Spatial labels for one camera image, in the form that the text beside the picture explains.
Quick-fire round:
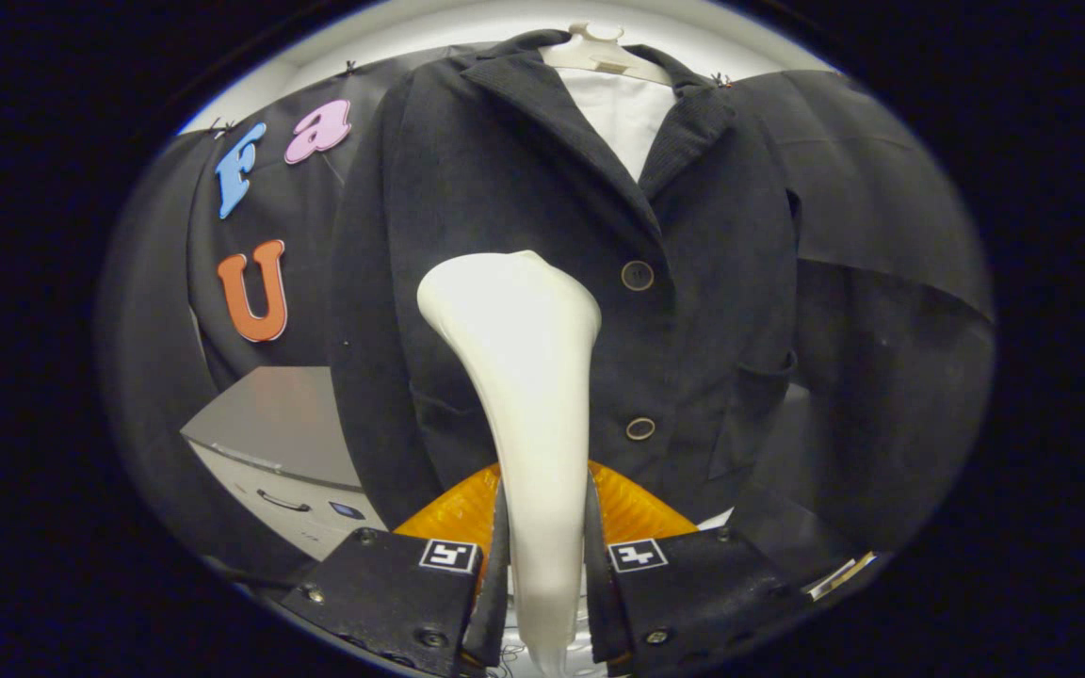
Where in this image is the black suit jacket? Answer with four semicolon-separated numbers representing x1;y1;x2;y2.
329;28;800;531

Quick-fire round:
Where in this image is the white plastic clothes hanger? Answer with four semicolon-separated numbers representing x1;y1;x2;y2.
540;23;676;88

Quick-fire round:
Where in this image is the white garment steamer head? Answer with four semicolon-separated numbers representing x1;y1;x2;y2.
416;250;603;676

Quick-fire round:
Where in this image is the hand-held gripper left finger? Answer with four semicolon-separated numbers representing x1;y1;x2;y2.
281;461;510;677

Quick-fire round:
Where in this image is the grey cabinet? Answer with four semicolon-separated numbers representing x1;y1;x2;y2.
180;365;389;564

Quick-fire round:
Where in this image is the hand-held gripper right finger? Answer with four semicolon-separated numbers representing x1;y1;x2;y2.
584;461;812;675

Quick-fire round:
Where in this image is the black backdrop cloth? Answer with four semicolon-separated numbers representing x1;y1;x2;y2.
95;42;996;587

